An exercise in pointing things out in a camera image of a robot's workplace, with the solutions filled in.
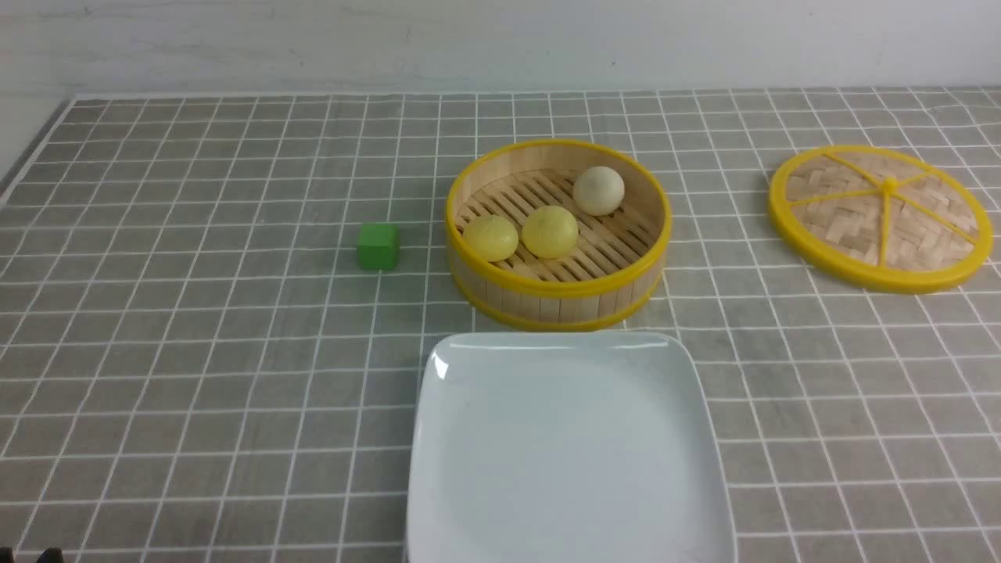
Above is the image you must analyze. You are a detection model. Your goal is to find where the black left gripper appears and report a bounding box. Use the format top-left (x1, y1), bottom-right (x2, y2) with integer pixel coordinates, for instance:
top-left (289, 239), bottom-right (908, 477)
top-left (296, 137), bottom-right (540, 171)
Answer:
top-left (37, 547), bottom-right (65, 563)

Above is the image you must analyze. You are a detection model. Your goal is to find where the pale yellow steamed bun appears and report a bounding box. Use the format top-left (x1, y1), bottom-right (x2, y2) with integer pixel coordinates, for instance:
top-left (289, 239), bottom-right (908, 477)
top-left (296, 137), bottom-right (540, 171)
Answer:
top-left (462, 215), bottom-right (519, 263)

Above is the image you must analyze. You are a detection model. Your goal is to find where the white steamed bun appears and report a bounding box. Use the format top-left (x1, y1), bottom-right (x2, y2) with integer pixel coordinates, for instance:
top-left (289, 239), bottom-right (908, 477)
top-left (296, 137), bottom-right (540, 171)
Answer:
top-left (572, 165), bottom-right (626, 215)

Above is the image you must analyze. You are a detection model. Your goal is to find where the white square plate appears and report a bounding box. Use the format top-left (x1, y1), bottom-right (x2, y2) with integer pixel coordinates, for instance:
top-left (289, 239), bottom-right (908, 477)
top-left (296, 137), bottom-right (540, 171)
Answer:
top-left (405, 331), bottom-right (739, 562)

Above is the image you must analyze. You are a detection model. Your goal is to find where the grey checkered tablecloth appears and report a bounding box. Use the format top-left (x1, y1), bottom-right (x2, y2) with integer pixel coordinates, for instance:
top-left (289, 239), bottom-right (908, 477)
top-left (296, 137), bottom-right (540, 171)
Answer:
top-left (1, 86), bottom-right (1000, 562)

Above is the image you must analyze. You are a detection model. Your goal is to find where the green cube block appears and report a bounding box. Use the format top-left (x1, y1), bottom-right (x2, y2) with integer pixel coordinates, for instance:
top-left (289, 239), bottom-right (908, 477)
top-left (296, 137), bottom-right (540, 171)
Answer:
top-left (355, 222), bottom-right (400, 271)

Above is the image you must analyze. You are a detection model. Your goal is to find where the bamboo steamer basket yellow rim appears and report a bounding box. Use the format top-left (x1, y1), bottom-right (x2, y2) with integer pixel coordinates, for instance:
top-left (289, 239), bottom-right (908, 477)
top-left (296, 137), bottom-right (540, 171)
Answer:
top-left (444, 138), bottom-right (672, 331)

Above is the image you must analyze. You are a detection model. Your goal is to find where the bamboo steamer lid yellow rim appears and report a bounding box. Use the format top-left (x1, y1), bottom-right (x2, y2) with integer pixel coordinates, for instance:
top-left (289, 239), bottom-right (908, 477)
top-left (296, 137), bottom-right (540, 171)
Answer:
top-left (768, 145), bottom-right (993, 293)

